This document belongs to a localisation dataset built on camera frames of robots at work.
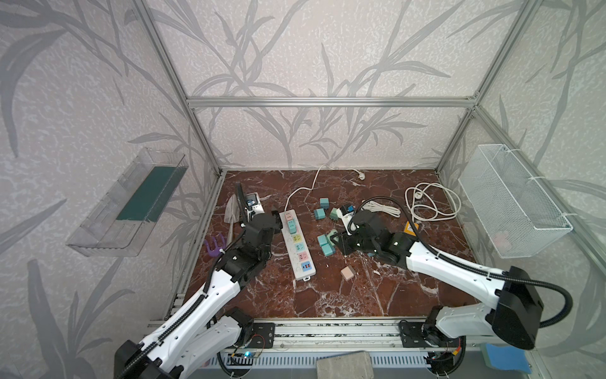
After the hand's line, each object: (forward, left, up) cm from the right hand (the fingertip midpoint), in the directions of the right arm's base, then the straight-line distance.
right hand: (331, 236), depth 78 cm
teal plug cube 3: (-1, +1, -5) cm, 5 cm away
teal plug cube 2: (+6, +3, -14) cm, 15 cm away
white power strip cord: (+43, -17, -16) cm, 49 cm away
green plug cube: (+3, -1, +9) cm, 10 cm away
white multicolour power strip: (0, +11, -14) cm, 18 cm away
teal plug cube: (+19, +4, -15) cm, 24 cm away
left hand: (+5, +21, +8) cm, 23 cm away
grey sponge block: (-34, -6, -13) cm, 37 cm away
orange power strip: (+11, -33, -14) cm, 37 cm away
